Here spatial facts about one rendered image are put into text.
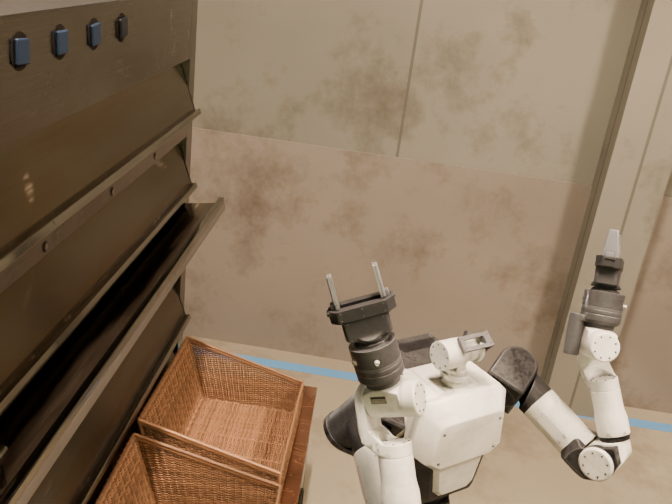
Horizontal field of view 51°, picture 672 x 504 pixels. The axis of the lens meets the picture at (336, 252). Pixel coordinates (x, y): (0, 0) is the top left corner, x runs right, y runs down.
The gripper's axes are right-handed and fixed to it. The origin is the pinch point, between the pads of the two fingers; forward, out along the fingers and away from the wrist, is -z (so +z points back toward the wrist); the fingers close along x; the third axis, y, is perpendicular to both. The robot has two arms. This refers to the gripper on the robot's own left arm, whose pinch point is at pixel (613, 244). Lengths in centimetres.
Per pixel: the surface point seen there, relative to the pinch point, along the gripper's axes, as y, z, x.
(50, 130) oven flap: 103, -1, 69
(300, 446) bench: 99, 84, -66
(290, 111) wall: 183, -62, -156
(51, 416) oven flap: 86, 53, 73
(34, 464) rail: 75, 57, 85
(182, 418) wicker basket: 138, 80, -44
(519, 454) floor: 43, 95, -211
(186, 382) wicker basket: 143, 69, -49
